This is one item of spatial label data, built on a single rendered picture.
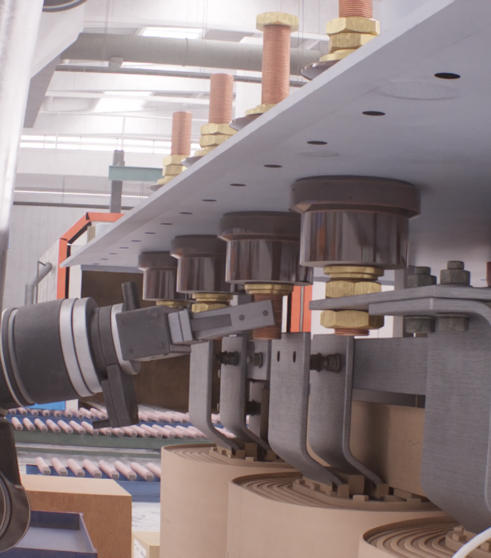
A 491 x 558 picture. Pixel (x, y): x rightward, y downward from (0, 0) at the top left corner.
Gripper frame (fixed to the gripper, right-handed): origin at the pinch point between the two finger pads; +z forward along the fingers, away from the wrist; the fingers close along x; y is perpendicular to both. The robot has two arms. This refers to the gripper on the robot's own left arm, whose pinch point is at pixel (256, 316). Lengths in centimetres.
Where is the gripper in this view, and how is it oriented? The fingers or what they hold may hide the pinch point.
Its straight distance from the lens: 124.7
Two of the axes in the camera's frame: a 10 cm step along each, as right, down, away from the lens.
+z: 9.8, -1.8, -1.0
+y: -1.7, -9.8, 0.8
